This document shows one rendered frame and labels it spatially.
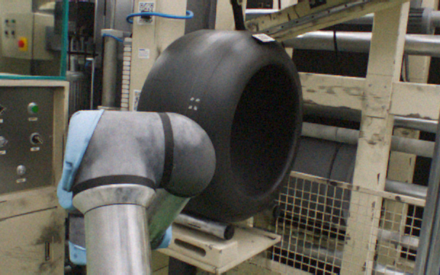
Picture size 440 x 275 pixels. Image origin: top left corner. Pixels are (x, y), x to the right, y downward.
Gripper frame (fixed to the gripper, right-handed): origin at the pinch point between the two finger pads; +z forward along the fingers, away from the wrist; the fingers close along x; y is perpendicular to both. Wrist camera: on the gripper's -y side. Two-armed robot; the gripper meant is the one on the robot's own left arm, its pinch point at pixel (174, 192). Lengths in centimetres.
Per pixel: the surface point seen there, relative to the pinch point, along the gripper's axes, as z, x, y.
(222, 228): 11.6, -9.8, -8.8
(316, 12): 50, -9, 62
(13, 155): -14, 57, 0
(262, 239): 38.9, -8.4, -16.4
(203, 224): 11.4, -3.1, -9.4
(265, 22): 51, 10, 58
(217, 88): -0.7, -9.7, 29.1
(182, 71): -2.0, 1.5, 32.3
